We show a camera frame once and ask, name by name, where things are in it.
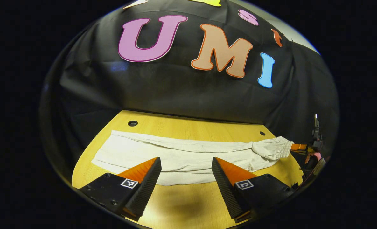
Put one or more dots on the black backdrop cloth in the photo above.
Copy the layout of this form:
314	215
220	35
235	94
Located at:
182	95

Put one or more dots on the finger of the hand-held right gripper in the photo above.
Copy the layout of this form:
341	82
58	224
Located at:
298	147

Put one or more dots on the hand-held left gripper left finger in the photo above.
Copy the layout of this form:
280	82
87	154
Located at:
147	187

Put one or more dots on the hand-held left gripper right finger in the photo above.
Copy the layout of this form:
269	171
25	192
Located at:
225	187

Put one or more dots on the white jeans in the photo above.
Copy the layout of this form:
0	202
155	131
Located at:
188	159

